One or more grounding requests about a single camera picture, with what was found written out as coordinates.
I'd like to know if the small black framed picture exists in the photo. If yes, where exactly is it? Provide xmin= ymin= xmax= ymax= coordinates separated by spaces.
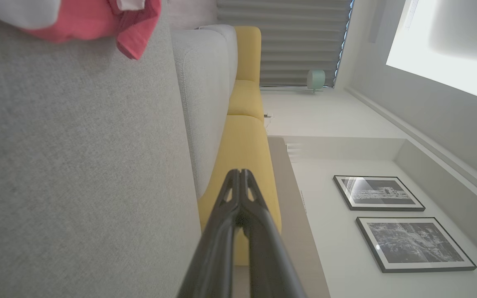
xmin=333 ymin=175 xmax=426 ymax=212

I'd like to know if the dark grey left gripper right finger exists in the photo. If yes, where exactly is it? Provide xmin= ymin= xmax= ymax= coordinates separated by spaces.
xmin=238 ymin=168 xmax=308 ymax=298

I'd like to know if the grey pleated curtain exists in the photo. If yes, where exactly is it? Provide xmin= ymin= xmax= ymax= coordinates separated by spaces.
xmin=217 ymin=0 xmax=354 ymax=88

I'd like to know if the large black framed picture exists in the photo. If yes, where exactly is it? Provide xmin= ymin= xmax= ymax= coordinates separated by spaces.
xmin=355 ymin=216 xmax=477 ymax=274

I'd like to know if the wide grey sofa seat cushion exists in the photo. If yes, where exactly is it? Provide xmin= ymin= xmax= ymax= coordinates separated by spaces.
xmin=171 ymin=29 xmax=231 ymax=201

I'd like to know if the narrow yellow sofa backrest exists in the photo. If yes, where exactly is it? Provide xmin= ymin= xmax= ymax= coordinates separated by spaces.
xmin=227 ymin=79 xmax=265 ymax=123

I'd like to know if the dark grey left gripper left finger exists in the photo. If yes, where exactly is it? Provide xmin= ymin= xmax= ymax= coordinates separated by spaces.
xmin=176 ymin=168 xmax=241 ymax=298

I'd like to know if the red jersey with white stripes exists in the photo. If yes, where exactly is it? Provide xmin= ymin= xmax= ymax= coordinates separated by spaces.
xmin=0 ymin=0 xmax=162 ymax=60

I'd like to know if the large yellow sofa backrest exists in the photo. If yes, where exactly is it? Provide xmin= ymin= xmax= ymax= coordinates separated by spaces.
xmin=198 ymin=115 xmax=282 ymax=266

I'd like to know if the large grey sofa chaise cushion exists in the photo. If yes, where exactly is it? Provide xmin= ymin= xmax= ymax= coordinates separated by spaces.
xmin=0 ymin=0 xmax=202 ymax=298

